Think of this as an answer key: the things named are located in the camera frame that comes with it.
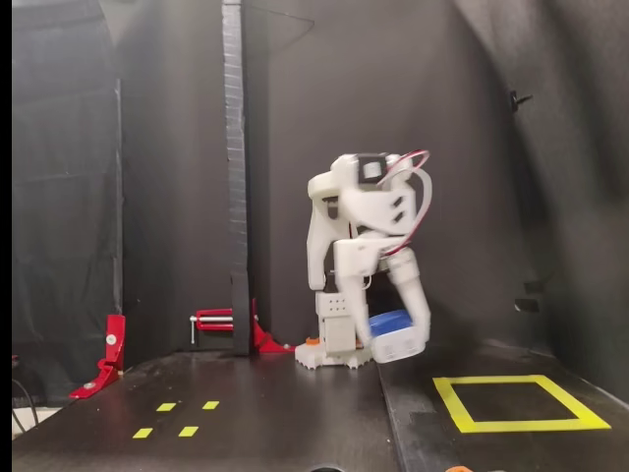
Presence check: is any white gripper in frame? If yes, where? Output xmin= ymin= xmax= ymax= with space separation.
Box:
xmin=334 ymin=238 xmax=432 ymax=348

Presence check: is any blue white charger block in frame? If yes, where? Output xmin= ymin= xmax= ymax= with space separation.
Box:
xmin=368 ymin=309 xmax=427 ymax=365

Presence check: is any black table strip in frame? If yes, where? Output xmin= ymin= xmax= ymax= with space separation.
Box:
xmin=375 ymin=361 xmax=463 ymax=472

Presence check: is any red screw clamp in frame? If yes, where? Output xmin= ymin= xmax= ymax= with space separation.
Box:
xmin=189 ymin=308 xmax=235 ymax=345

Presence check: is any yellow tape square outline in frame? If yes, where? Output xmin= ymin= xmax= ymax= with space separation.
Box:
xmin=431 ymin=375 xmax=613 ymax=435

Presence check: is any black clip on backdrop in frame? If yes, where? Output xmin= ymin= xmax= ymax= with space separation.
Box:
xmin=508 ymin=88 xmax=535 ymax=113

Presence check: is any gripper servo wire loop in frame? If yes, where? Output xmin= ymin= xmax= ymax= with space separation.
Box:
xmin=377 ymin=149 xmax=434 ymax=258

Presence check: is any red corner bracket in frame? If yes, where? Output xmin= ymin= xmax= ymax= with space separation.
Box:
xmin=251 ymin=297 xmax=298 ymax=354

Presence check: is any tall black post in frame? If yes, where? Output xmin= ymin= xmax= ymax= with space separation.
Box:
xmin=220 ymin=0 xmax=272 ymax=356

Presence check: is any red angled bracket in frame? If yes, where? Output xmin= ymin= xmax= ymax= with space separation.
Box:
xmin=68 ymin=314 xmax=127 ymax=399

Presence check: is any thin black cable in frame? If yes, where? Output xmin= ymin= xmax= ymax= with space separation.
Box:
xmin=12 ymin=377 xmax=41 ymax=437

